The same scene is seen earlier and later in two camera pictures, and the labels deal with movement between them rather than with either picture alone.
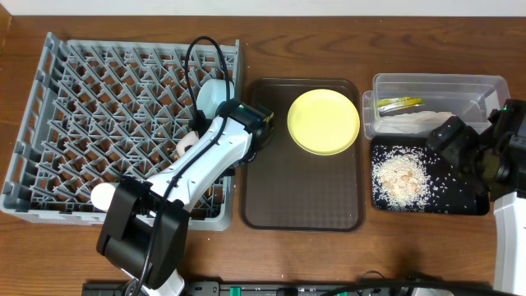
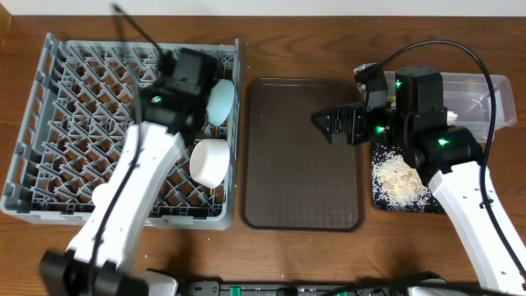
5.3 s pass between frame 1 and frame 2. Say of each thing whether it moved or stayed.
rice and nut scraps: stayed
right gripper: moved
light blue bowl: stayed
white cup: stayed
